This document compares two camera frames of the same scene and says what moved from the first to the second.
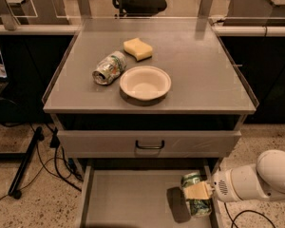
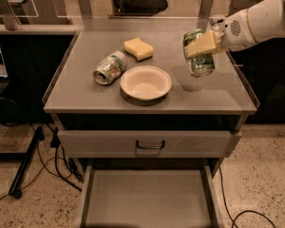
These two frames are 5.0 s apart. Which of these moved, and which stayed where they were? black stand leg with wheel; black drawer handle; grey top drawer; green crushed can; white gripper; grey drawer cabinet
Moved: white gripper; green crushed can
Stayed: grey top drawer; black drawer handle; black stand leg with wheel; grey drawer cabinet
